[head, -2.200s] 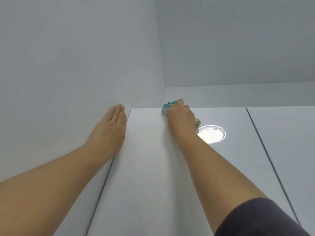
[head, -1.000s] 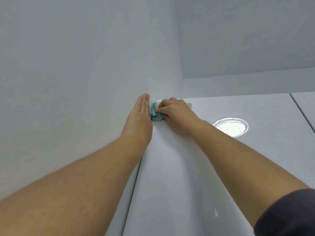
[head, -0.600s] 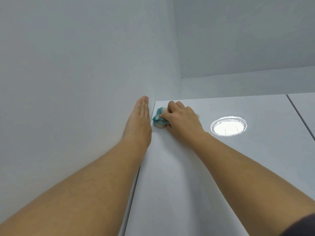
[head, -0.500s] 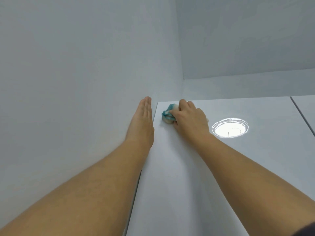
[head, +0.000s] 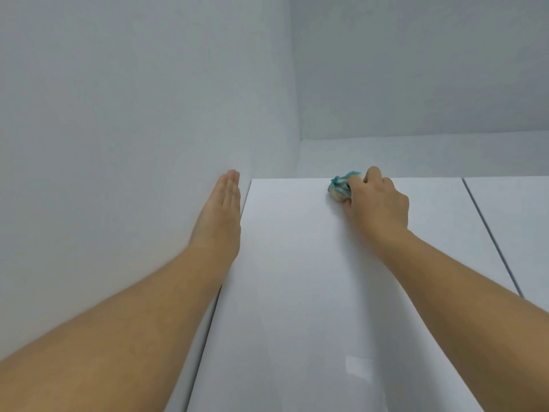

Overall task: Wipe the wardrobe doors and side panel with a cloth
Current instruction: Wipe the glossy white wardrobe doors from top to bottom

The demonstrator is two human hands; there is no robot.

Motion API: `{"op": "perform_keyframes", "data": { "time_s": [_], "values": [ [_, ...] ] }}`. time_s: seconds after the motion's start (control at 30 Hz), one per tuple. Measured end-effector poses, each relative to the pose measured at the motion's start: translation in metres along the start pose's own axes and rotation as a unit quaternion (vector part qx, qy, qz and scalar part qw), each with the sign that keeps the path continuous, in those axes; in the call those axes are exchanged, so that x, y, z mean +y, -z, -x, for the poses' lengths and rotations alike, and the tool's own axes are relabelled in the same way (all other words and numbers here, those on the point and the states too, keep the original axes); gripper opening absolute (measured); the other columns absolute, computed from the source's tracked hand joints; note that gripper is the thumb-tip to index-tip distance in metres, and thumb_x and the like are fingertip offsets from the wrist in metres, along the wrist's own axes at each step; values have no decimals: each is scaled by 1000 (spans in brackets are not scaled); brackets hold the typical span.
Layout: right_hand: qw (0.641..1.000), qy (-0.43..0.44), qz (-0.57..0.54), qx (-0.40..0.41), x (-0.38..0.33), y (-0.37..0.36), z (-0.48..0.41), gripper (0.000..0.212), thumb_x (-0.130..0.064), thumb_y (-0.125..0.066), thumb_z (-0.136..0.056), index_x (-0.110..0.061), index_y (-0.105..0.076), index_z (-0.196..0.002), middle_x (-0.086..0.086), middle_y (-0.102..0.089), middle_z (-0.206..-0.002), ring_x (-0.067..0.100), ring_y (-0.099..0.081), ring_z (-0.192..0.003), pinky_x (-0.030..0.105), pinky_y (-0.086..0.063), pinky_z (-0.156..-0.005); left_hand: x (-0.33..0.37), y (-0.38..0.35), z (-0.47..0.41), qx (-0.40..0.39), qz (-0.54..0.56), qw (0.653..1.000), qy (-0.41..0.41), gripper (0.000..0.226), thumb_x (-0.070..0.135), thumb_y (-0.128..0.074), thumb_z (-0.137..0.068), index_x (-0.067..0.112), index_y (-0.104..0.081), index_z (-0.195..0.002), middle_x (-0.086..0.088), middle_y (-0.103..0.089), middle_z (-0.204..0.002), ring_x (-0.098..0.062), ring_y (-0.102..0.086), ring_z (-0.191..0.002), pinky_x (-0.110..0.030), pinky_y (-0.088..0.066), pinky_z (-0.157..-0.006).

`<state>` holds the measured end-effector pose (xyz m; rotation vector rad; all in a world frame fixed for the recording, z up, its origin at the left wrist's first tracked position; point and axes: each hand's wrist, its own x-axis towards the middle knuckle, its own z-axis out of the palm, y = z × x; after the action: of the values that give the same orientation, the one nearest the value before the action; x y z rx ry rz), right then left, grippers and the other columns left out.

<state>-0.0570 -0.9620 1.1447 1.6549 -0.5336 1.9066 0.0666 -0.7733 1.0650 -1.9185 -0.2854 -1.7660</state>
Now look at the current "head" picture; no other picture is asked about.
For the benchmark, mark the person's left hand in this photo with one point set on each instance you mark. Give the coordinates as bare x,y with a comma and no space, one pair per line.
221,218

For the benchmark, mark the person's right hand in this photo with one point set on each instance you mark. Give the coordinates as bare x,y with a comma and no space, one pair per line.
379,205

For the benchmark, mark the beige cloth with teal edge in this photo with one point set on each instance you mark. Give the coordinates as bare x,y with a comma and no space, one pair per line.
339,190

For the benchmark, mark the person's right forearm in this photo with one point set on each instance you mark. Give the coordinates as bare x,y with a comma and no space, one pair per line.
472,321

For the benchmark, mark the person's left forearm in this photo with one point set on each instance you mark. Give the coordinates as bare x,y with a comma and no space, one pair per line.
107,338

